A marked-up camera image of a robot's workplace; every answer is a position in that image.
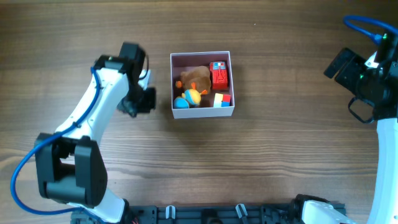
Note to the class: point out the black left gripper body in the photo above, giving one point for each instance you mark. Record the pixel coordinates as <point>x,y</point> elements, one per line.
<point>138,100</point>

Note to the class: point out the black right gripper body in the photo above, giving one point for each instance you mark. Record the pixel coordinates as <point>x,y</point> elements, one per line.
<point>353,76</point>

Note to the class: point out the brown plush toy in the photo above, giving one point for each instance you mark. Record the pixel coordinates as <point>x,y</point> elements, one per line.
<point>199,77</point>

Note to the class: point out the blue yellow duck toy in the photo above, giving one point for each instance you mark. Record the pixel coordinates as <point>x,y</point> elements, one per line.
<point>189,98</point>

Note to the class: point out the red toy car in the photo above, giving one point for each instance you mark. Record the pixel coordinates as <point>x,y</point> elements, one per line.
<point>219,75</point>

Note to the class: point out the colourful two-by-two puzzle cube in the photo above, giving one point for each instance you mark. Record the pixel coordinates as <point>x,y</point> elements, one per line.
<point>222,100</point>

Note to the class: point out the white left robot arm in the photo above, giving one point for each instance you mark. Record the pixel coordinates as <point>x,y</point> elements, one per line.
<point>69,165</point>

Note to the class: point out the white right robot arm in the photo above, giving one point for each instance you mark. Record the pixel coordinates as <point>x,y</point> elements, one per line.
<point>384,207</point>

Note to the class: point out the white box pink interior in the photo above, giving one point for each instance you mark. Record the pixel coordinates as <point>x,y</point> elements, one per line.
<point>181,62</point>

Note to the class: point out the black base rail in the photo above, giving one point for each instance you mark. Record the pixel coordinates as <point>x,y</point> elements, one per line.
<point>240,213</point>

